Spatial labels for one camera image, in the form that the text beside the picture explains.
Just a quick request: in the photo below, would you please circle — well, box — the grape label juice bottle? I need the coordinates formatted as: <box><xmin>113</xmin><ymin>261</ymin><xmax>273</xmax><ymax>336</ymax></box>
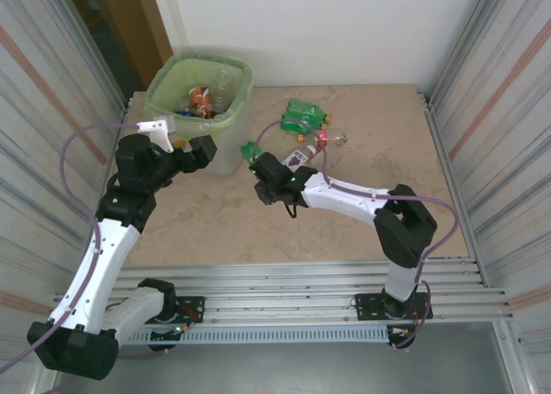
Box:
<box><xmin>284</xmin><ymin>143</ymin><xmax>322</xmax><ymax>169</ymax></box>

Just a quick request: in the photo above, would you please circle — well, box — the green bottle white label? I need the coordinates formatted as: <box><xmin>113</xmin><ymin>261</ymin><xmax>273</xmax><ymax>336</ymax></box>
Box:
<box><xmin>239</xmin><ymin>139</ymin><xmax>264</xmax><ymax>166</ymax></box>

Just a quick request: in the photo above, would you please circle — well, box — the brown coffee drink bottle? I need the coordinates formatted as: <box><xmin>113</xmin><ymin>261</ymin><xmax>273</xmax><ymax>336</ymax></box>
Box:
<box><xmin>188</xmin><ymin>86</ymin><xmax>215</xmax><ymax>111</ymax></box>

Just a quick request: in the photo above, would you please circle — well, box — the clear bottle red label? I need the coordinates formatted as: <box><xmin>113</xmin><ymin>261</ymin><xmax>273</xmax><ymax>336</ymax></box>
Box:
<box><xmin>296</xmin><ymin>128</ymin><xmax>348</xmax><ymax>150</ymax></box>

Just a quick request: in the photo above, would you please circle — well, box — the clear bottle white cap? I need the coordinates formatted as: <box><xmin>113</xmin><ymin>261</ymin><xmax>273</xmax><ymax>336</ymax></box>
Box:
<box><xmin>214</xmin><ymin>68</ymin><xmax>232</xmax><ymax>111</ymax></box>

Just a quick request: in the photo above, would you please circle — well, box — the translucent plastic waste bin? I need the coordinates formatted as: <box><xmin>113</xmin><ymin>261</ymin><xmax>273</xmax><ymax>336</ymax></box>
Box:
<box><xmin>145</xmin><ymin>52</ymin><xmax>258</xmax><ymax>176</ymax></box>

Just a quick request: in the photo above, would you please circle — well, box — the green plastic bin liner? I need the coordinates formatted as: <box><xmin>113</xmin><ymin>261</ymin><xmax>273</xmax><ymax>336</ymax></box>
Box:
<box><xmin>145</xmin><ymin>52</ymin><xmax>254</xmax><ymax>138</ymax></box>

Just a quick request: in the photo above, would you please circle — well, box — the brown wooden door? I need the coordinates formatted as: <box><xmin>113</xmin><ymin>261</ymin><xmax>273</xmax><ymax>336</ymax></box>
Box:
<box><xmin>92</xmin><ymin>0</ymin><xmax>163</xmax><ymax>92</ymax></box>

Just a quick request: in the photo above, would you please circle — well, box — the left base power lead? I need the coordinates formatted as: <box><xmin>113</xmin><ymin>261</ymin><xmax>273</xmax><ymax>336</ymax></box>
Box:
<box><xmin>150</xmin><ymin>305</ymin><xmax>203</xmax><ymax>342</ymax></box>

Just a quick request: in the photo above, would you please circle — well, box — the base power lead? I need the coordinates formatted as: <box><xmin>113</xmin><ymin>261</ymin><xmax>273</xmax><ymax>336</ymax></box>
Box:
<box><xmin>150</xmin><ymin>305</ymin><xmax>203</xmax><ymax>342</ymax></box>
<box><xmin>387</xmin><ymin>310</ymin><xmax>425</xmax><ymax>342</ymax></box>

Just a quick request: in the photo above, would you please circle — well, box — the right base power lead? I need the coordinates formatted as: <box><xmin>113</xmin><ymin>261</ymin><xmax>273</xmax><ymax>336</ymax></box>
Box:
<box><xmin>387</xmin><ymin>310</ymin><xmax>425</xmax><ymax>342</ymax></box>

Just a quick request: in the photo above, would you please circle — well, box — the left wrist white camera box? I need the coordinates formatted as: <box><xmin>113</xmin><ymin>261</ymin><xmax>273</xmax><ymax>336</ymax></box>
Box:
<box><xmin>135</xmin><ymin>114</ymin><xmax>177</xmax><ymax>154</ymax></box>

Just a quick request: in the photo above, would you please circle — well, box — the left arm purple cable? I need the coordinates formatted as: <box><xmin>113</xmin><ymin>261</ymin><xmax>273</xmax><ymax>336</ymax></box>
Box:
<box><xmin>0</xmin><ymin>122</ymin><xmax>173</xmax><ymax>394</ymax></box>

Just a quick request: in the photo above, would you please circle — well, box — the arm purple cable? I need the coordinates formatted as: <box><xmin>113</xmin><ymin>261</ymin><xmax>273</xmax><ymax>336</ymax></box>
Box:
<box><xmin>0</xmin><ymin>122</ymin><xmax>173</xmax><ymax>394</ymax></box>
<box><xmin>257</xmin><ymin>119</ymin><xmax>460</xmax><ymax>351</ymax></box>

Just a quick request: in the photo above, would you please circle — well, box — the aluminium rail frame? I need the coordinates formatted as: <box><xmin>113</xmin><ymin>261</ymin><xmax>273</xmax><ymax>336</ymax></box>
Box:
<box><xmin>46</xmin><ymin>258</ymin><xmax>516</xmax><ymax>329</ymax></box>

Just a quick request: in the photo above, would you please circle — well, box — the light wooden door frame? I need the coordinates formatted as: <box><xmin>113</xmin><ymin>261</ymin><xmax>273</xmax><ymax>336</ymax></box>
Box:
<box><xmin>132</xmin><ymin>0</ymin><xmax>176</xmax><ymax>65</ymax></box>

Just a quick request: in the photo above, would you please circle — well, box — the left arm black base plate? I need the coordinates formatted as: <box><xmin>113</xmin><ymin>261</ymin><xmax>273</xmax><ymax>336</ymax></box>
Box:
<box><xmin>154</xmin><ymin>295</ymin><xmax>206</xmax><ymax>325</ymax></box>

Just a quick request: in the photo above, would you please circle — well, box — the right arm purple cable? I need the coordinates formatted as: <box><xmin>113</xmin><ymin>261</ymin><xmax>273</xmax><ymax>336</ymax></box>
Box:
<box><xmin>257</xmin><ymin>119</ymin><xmax>460</xmax><ymax>351</ymax></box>

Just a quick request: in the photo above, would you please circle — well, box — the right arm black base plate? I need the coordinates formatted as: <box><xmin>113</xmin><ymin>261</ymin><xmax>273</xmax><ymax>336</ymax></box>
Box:
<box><xmin>355</xmin><ymin>291</ymin><xmax>434</xmax><ymax>322</ymax></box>

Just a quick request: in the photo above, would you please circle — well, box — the white slotted cable duct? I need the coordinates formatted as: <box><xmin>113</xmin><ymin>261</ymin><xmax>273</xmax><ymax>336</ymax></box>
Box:
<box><xmin>116</xmin><ymin>327</ymin><xmax>391</xmax><ymax>345</ymax></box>

